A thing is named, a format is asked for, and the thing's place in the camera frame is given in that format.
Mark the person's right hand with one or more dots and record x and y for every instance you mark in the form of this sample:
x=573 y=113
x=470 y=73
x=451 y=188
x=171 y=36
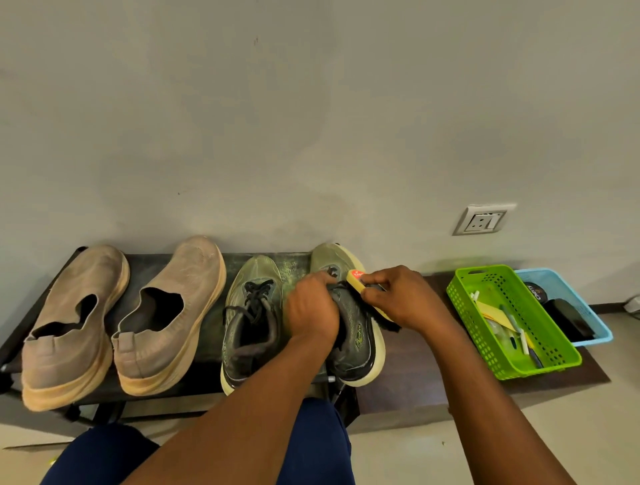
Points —
x=410 y=300

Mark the person's left hand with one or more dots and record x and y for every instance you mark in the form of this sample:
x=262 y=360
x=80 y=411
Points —
x=310 y=310

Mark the yellow-edged shoe shine sponge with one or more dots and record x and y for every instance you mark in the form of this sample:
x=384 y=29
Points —
x=356 y=277

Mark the green sneaker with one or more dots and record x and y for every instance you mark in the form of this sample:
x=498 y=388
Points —
x=360 y=350
x=250 y=325

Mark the yellow sticky note pad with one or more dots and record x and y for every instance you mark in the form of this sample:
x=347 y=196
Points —
x=492 y=312

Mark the beige suede shoe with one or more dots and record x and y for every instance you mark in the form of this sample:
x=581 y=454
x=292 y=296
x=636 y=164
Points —
x=65 y=350
x=195 y=270

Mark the person's right forearm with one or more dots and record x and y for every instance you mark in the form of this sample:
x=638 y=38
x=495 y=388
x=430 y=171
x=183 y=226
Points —
x=500 y=424

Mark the person's left forearm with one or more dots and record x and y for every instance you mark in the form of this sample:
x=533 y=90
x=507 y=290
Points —
x=230 y=429

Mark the dark brown low bench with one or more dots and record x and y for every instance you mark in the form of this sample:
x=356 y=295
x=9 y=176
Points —
x=415 y=380

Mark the green plastic basket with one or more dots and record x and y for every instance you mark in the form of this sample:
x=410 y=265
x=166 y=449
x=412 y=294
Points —
x=500 y=367

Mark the round black polish tin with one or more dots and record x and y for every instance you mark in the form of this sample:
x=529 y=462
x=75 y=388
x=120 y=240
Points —
x=536 y=291

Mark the light blue plastic basket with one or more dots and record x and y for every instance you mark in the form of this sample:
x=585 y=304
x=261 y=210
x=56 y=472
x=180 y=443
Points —
x=565 y=282

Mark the black metal shoe rack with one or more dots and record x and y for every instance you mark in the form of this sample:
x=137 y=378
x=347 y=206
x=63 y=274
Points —
x=145 y=265

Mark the dark skirting strip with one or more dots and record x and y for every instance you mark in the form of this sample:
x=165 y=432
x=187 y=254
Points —
x=607 y=307

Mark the grey furniture base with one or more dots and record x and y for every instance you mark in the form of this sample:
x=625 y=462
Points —
x=633 y=304

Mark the dark blue trousers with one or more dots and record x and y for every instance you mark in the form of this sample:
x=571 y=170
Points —
x=100 y=459

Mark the white wall socket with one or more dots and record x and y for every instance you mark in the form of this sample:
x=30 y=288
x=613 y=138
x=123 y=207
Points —
x=482 y=221

